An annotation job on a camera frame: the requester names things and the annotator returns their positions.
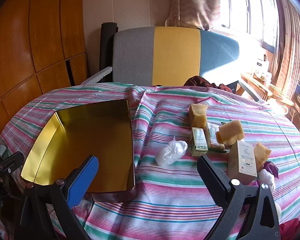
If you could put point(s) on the purple candy packet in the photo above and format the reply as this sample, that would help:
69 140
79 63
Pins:
271 168

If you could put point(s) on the yellow sponge block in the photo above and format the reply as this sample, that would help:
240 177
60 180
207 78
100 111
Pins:
262 153
198 116
231 132

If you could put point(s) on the dark red cloth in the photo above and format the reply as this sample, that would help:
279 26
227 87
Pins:
197 82

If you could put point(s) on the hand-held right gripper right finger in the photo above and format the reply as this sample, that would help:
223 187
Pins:
212 180

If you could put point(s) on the white round cup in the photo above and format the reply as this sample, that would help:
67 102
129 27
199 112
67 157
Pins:
285 110

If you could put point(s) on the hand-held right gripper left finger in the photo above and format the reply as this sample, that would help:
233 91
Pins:
82 180

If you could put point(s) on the green white small box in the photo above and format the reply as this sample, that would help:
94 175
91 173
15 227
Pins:
199 142

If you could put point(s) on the beige carton box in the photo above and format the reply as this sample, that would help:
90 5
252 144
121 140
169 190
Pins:
242 162

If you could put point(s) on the black rolled mat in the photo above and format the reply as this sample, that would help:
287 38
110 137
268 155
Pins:
107 45

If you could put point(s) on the window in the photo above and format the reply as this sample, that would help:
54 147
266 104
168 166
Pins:
252 10

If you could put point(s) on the wooden shelf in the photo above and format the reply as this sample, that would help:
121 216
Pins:
262 85

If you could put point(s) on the maroon tin box gold inside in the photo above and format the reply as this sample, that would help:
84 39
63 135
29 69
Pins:
85 135

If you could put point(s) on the striped brown curtain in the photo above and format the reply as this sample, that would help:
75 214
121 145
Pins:
290 55

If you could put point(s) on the wooden wardrobe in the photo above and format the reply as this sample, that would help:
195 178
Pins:
27 42

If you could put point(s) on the white foam board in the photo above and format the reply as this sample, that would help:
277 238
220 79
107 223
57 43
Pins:
97 76

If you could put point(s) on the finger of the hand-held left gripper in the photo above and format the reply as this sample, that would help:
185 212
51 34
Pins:
11 161

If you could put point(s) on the grey metal bar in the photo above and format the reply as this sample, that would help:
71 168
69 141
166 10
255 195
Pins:
247 88

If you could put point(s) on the patterned beige curtain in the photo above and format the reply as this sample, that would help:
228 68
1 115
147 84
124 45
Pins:
192 2

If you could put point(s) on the white plastic bundle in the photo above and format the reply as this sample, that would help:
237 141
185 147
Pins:
170 153
267 178

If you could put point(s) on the white printed carton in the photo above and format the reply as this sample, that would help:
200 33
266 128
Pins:
261 66

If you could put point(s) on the pink green striped cloth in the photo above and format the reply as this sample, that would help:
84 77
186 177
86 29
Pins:
165 205

